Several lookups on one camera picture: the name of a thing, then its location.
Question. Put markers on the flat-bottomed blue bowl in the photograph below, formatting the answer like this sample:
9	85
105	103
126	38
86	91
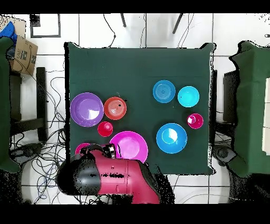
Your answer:
164	91

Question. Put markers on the ribbed cyan bowl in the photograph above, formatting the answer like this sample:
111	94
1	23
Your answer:
188	96

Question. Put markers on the ribbed pink-red cup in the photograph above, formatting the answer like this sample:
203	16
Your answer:
195	120

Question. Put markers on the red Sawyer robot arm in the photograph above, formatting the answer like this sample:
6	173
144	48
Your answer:
118	179

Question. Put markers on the orange bowl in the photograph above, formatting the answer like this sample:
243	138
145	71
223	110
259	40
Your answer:
115	108

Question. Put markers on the large pink bowl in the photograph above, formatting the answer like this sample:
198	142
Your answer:
130	145

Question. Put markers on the red cup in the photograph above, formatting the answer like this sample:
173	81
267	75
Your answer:
105	129

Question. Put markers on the dark green table cloth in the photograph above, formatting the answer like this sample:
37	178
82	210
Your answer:
126	74

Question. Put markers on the deep blue bowl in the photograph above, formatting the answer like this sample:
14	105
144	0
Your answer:
171	138

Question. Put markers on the wide purple bowl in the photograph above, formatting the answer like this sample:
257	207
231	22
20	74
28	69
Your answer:
86	109

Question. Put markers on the small crimson bowl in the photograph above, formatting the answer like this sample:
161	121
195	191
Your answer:
80	147

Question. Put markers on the black tripod leg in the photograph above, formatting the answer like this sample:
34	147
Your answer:
177	23
123	20

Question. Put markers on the black wooden bench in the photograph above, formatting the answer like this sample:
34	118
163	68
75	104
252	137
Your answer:
41	103

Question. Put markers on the grey black equipment base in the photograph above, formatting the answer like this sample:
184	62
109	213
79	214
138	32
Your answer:
28	150
223	153

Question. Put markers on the green cloth covered table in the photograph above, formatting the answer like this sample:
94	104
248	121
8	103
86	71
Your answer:
251	105
4	105

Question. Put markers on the cardboard box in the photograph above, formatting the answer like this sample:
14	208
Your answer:
23	56

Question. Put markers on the white box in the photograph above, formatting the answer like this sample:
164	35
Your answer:
266	116

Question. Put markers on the blue bag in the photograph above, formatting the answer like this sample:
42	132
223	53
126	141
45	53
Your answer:
8	31

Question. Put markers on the black square floor frame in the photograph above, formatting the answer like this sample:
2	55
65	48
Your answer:
59	25

